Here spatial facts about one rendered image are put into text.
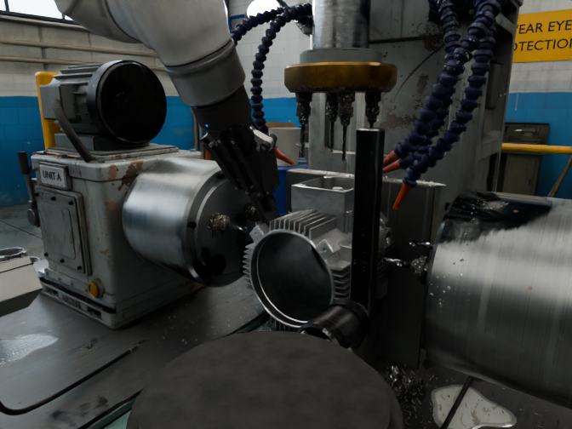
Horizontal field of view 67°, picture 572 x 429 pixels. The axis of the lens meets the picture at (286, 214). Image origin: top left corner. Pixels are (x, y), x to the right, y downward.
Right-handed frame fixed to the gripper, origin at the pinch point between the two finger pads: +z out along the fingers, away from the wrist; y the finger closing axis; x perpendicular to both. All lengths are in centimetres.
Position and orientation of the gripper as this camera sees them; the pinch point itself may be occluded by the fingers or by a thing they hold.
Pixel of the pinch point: (265, 207)
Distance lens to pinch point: 68.7
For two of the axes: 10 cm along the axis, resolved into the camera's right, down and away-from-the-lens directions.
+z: 2.9, 7.3, 6.2
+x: -5.0, 6.7, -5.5
